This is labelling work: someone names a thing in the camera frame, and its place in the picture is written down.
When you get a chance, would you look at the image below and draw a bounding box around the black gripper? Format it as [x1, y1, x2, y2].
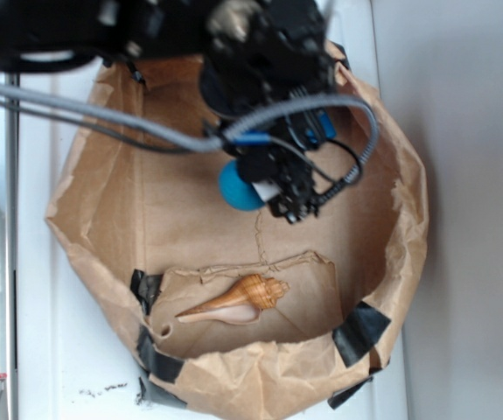
[199, 1, 335, 224]

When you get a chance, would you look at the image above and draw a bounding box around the blue ball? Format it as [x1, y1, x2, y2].
[218, 160, 265, 212]

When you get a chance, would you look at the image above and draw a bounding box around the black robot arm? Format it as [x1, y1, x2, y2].
[0, 1, 346, 222]

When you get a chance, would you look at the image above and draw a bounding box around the orange spiral seashell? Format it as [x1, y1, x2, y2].
[176, 274, 290, 325]

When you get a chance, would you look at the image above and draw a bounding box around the brown paper bag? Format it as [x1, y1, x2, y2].
[46, 64, 429, 419]

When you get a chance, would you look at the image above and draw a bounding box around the grey braided cable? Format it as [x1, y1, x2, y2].
[0, 77, 381, 207]

